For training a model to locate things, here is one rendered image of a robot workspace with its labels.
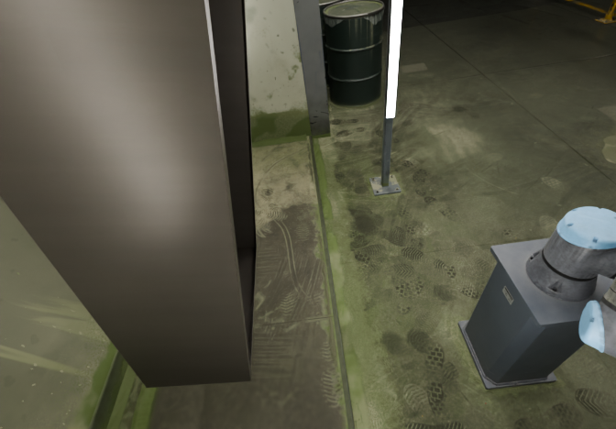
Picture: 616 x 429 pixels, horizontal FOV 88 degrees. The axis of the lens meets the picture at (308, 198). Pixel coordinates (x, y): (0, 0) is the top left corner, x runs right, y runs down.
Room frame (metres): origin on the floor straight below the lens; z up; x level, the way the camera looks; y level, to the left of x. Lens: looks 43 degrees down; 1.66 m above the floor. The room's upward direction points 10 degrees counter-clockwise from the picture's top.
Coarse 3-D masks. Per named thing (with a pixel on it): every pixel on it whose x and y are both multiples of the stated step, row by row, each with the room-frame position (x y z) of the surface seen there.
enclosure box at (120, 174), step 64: (0, 0) 0.41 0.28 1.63; (64, 0) 0.41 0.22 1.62; (128, 0) 0.41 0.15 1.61; (192, 0) 0.41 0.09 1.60; (0, 64) 0.42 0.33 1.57; (64, 64) 0.41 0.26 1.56; (128, 64) 0.41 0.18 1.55; (192, 64) 0.41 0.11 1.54; (0, 128) 0.42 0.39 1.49; (64, 128) 0.41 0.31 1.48; (128, 128) 0.41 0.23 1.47; (192, 128) 0.41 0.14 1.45; (0, 192) 0.42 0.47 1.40; (64, 192) 0.42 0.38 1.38; (128, 192) 0.41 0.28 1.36; (192, 192) 0.41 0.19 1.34; (64, 256) 0.42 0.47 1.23; (128, 256) 0.41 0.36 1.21; (192, 256) 0.41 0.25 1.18; (256, 256) 0.95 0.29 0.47; (128, 320) 0.42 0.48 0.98; (192, 320) 0.41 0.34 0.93; (192, 384) 0.41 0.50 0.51
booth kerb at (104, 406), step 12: (120, 360) 0.72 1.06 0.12; (108, 372) 0.65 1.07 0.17; (120, 372) 0.67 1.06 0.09; (108, 384) 0.60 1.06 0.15; (120, 384) 0.63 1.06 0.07; (108, 396) 0.56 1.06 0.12; (96, 408) 0.50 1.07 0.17; (108, 408) 0.52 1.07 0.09; (96, 420) 0.46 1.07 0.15; (108, 420) 0.48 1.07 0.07
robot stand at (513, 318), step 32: (512, 256) 0.61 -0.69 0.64; (512, 288) 0.51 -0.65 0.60; (608, 288) 0.44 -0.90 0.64; (480, 320) 0.56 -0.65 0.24; (512, 320) 0.45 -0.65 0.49; (544, 320) 0.37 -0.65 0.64; (576, 320) 0.36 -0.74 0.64; (480, 352) 0.49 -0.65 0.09; (512, 352) 0.39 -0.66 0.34; (544, 352) 0.37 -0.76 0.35; (512, 384) 0.36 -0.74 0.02
